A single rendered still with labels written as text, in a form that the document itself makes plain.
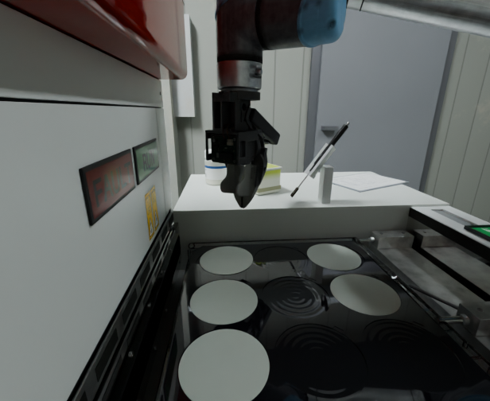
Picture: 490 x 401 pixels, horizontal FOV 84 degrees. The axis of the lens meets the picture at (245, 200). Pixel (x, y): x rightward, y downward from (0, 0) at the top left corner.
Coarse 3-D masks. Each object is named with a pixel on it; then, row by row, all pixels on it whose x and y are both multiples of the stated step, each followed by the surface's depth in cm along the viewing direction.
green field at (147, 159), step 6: (150, 144) 41; (156, 144) 44; (138, 150) 35; (144, 150) 37; (150, 150) 41; (156, 150) 44; (138, 156) 35; (144, 156) 37; (150, 156) 41; (156, 156) 44; (138, 162) 35; (144, 162) 37; (150, 162) 40; (156, 162) 44; (138, 168) 35; (144, 168) 37; (150, 168) 40; (138, 174) 35; (144, 174) 37
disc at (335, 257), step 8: (312, 248) 55; (320, 248) 55; (328, 248) 55; (336, 248) 55; (344, 248) 55; (312, 256) 52; (320, 256) 52; (328, 256) 52; (336, 256) 52; (344, 256) 52; (352, 256) 52; (320, 264) 49; (328, 264) 49; (336, 264) 49; (344, 264) 50; (352, 264) 50
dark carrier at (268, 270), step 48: (192, 288) 43; (288, 288) 43; (192, 336) 34; (288, 336) 34; (336, 336) 34; (384, 336) 34; (432, 336) 34; (288, 384) 28; (336, 384) 28; (384, 384) 28; (432, 384) 28; (480, 384) 28
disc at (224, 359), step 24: (216, 336) 34; (240, 336) 34; (192, 360) 30; (216, 360) 30; (240, 360) 30; (264, 360) 30; (192, 384) 28; (216, 384) 28; (240, 384) 28; (264, 384) 28
